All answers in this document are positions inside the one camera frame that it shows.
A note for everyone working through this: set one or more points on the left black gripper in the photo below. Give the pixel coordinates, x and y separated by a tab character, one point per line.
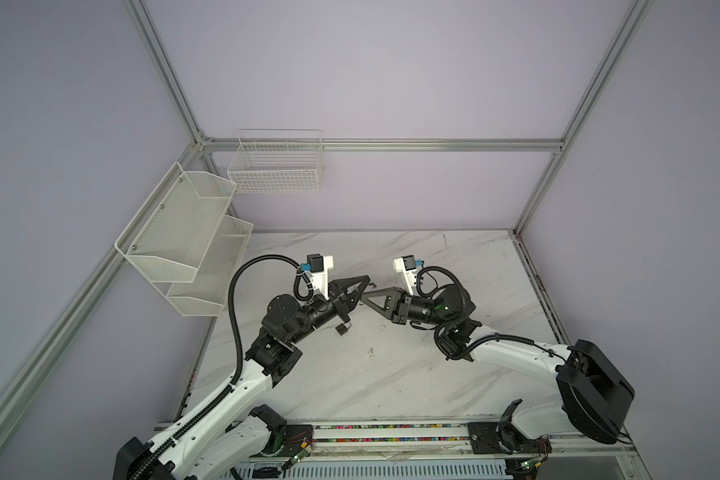
345	302

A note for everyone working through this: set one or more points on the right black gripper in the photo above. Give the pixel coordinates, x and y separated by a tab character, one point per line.
396	301

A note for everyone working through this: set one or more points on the dark grey padlock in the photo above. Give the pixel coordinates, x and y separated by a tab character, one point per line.
343	328

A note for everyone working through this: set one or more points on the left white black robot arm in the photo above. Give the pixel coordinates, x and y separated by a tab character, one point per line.
231	424

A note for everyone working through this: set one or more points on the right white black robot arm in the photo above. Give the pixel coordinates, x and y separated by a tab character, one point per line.
590	395

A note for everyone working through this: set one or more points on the white mesh two-tier shelf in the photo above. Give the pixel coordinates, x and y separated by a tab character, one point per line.
185	241

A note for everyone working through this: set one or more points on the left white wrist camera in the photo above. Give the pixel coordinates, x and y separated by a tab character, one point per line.
316	270

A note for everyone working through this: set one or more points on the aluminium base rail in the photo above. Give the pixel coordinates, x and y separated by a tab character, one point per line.
397	440

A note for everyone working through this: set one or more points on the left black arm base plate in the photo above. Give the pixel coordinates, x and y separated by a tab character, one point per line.
287	441

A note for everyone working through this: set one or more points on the white wire basket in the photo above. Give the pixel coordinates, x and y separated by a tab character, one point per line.
277	161

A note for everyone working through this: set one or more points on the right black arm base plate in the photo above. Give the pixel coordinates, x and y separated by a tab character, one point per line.
503	438

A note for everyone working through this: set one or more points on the aluminium frame profiles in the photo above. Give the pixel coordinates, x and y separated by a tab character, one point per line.
87	127

